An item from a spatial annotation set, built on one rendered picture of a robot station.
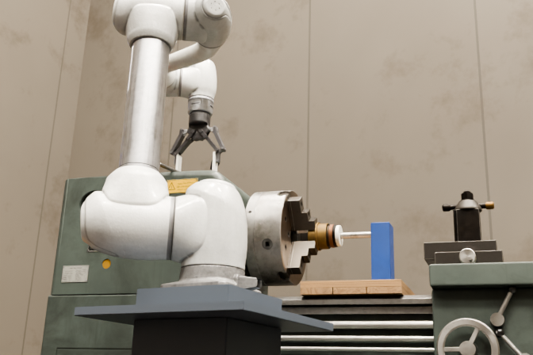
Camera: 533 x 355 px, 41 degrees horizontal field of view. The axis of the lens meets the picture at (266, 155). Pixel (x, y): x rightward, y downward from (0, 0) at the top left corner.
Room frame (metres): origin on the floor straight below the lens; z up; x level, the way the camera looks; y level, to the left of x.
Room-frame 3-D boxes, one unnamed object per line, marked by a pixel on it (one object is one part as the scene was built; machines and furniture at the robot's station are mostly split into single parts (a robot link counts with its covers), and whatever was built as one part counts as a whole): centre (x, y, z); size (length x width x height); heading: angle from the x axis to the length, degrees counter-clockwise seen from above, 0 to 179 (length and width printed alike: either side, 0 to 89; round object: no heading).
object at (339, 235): (2.27, -0.30, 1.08); 0.13 x 0.07 x 0.07; 71
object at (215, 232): (1.71, 0.13, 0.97); 0.18 x 0.16 x 0.22; 98
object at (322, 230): (2.30, -0.20, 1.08); 0.09 x 0.09 x 0.09; 71
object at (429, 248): (2.09, -0.58, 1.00); 0.20 x 0.10 x 0.05; 71
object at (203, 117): (2.33, 0.24, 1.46); 0.08 x 0.07 x 0.09; 71
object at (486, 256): (2.14, -0.63, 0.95); 0.43 x 0.18 x 0.04; 161
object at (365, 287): (2.26, -0.31, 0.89); 0.36 x 0.30 x 0.04; 161
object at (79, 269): (2.46, 0.33, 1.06); 0.59 x 0.48 x 0.39; 71
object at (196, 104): (2.33, 0.24, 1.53); 0.09 x 0.09 x 0.06
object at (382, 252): (2.24, -0.38, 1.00); 0.08 x 0.06 x 0.23; 161
